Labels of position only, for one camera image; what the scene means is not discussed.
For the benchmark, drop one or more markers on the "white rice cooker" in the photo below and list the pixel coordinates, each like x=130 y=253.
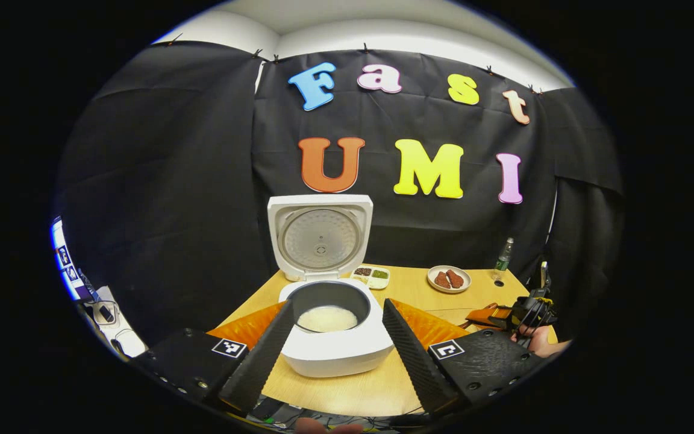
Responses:
x=335 y=355

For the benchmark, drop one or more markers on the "computer monitor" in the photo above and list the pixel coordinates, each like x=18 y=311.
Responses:
x=67 y=265

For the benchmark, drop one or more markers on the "round white plate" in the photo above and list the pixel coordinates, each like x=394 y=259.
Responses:
x=466 y=278

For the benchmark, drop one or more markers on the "white side desk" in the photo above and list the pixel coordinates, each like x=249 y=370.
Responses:
x=121 y=337

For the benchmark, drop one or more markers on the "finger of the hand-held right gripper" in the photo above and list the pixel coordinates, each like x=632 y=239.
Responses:
x=485 y=318

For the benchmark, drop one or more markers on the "brown meat piece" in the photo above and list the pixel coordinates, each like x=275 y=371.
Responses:
x=442 y=279
x=455 y=278

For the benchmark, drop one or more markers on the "green plastic bottle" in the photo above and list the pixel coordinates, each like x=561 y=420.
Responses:
x=503 y=260

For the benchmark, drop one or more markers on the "black backdrop cloth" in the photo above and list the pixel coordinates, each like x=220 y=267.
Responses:
x=172 y=181

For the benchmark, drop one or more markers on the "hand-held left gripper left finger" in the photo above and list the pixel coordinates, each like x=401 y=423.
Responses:
x=259 y=367

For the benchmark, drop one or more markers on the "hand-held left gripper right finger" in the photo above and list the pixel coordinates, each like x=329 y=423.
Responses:
x=416 y=367

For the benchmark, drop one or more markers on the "white divided dish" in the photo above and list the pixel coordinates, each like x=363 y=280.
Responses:
x=371 y=278

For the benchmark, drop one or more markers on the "white rice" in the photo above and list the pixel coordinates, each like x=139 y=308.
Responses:
x=326 y=319

